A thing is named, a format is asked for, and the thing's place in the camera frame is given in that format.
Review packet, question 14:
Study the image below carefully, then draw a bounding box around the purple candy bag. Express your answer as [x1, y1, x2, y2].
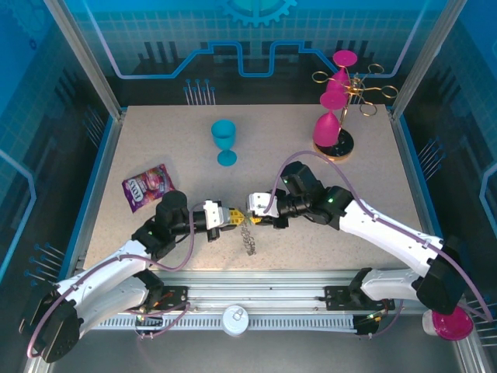
[121, 162, 179, 214]

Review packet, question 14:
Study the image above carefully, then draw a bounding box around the gold stand with pink glasses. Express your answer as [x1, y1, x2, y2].
[311, 63, 400, 166]

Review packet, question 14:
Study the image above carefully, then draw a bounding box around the pink plastic goblet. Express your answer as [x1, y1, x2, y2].
[312, 89, 348, 148]
[325, 50, 359, 95]

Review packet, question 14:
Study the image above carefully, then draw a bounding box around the teal plastic goblet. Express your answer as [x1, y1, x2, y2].
[210, 119, 238, 167]

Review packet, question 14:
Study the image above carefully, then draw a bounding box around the white tin can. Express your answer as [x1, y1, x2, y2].
[221, 304, 249, 337]

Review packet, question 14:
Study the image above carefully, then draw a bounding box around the white cup with pink lid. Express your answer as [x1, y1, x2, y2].
[422, 306, 474, 342]

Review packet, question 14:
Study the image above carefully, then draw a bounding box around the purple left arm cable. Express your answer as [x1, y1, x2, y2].
[26, 201, 213, 357]

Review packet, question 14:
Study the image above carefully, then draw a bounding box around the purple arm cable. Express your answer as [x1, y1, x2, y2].
[26, 201, 213, 357]
[263, 150, 494, 322]

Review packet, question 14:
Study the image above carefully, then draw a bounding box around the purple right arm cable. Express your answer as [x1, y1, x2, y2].
[263, 150, 494, 322]

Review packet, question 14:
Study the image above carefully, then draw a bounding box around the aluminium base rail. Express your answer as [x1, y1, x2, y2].
[52, 267, 467, 318]

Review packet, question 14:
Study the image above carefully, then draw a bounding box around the aluminium side rail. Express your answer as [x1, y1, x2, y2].
[57, 110, 127, 283]
[389, 110, 459, 283]

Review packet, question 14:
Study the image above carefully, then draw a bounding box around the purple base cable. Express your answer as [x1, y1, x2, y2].
[123, 301, 191, 341]
[355, 298, 407, 340]

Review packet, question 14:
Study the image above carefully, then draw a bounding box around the white slotted cable duct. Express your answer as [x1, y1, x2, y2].
[85, 315, 358, 331]

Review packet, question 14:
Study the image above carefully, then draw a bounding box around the aluminium upright post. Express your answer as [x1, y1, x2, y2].
[41, 0, 127, 120]
[389, 0, 467, 120]

